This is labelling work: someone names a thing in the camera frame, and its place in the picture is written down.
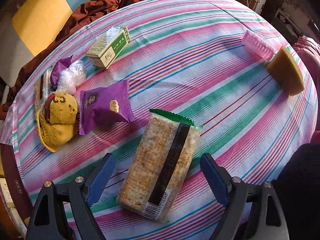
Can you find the flat clear snack packet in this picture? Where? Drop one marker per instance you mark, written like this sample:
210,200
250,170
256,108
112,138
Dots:
43,88

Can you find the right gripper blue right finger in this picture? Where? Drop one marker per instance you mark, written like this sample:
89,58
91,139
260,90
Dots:
251,211

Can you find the tricolour padded headboard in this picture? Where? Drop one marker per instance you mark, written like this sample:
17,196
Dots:
27,28

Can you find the purple snack packet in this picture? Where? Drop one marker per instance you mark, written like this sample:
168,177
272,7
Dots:
105,105

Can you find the clear crumpled plastic bag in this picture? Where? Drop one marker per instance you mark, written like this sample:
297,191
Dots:
72,77

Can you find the green white medicine box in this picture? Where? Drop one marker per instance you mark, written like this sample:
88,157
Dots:
108,46

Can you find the small purple wrapper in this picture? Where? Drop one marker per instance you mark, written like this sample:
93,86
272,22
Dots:
61,65

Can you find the striped bed sheet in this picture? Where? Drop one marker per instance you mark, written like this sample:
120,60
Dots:
186,57

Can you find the cracker packet green clear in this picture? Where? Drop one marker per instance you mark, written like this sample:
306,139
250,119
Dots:
160,165

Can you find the yellow sponge wedge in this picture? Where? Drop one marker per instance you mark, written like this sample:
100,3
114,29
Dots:
286,72

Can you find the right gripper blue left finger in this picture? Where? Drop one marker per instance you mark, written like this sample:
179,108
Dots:
49,220

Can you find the rust brown blanket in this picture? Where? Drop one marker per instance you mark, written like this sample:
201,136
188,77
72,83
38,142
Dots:
83,15

